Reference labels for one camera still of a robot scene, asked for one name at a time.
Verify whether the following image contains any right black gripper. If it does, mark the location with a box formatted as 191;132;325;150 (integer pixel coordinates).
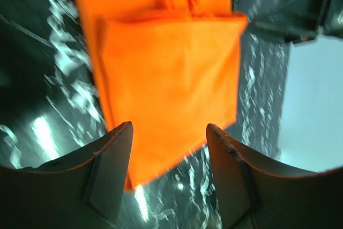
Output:
254;0;342;44

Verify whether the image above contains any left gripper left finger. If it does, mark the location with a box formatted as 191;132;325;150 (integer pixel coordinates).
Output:
1;122;133;228

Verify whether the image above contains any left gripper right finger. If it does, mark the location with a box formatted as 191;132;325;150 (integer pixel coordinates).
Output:
206;124;342;228

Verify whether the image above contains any orange t-shirt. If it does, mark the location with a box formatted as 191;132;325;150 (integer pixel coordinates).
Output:
76;0;248;190

